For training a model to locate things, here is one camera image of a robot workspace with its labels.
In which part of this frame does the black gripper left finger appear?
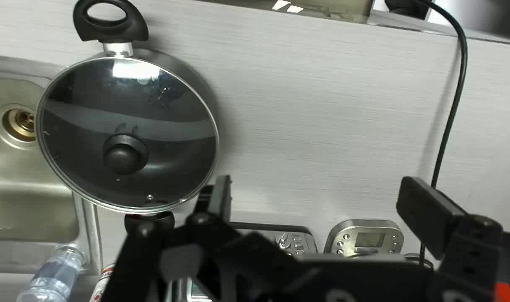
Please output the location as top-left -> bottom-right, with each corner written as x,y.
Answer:
104,174 -> 302,302

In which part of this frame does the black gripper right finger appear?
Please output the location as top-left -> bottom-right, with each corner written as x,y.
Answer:
396,175 -> 510,302

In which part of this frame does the red and white can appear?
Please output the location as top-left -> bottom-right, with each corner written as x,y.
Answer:
88,264 -> 116,302

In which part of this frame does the clear plastic water bottle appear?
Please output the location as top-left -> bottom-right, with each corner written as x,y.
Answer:
17,244 -> 88,302

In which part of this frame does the stainless steel sink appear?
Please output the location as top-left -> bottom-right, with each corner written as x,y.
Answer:
0,55 -> 108,278

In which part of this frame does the silver device with buttons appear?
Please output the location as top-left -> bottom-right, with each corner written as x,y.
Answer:
232,222 -> 319,261

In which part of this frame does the brass sink drain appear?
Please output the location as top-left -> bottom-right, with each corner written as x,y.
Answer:
0,107 -> 39,143

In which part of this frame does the black power cable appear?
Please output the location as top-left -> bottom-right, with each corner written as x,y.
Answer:
415,0 -> 472,269

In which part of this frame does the black wall plug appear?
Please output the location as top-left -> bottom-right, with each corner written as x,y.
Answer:
383,0 -> 435,19

